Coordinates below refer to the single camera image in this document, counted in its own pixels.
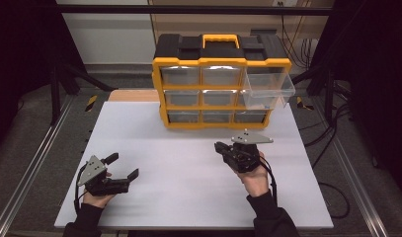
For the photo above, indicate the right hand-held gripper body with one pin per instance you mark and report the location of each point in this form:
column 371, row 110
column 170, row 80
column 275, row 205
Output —
column 243, row 158

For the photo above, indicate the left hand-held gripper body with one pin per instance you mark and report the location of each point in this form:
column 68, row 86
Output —
column 106, row 187

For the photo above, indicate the clear plastic storage drawer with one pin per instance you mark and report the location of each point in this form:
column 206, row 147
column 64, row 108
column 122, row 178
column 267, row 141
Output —
column 269, row 85

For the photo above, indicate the yellow black organizer cabinet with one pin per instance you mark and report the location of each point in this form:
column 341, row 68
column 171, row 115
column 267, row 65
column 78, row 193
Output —
column 221, row 49

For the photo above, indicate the person's left hand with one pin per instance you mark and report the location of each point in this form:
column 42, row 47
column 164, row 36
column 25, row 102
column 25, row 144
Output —
column 98, row 199

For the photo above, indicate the person's right hand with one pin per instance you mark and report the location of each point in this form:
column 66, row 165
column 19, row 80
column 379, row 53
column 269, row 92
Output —
column 256, row 182

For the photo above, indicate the yellow black tape strip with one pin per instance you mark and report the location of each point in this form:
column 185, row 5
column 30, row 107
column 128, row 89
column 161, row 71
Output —
column 300, row 103
column 91, row 103

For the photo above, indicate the grid of clear drawers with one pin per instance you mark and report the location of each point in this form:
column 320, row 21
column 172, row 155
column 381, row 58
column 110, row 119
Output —
column 220, row 76

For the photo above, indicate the black metal stand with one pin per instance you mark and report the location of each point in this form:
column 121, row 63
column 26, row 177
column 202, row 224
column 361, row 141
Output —
column 55, row 95
column 328, row 95

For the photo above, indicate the black curtain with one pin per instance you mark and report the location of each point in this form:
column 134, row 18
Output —
column 379, row 82
column 20, row 49

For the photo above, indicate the aluminium floor rail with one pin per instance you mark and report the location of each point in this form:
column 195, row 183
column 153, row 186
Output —
column 34, row 158
column 356, row 184

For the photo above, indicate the black horizontal frame bar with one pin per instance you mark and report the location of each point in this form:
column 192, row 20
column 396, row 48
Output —
column 188, row 10

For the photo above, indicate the white wall outlet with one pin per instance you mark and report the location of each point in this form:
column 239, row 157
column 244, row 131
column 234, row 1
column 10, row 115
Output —
column 284, row 3

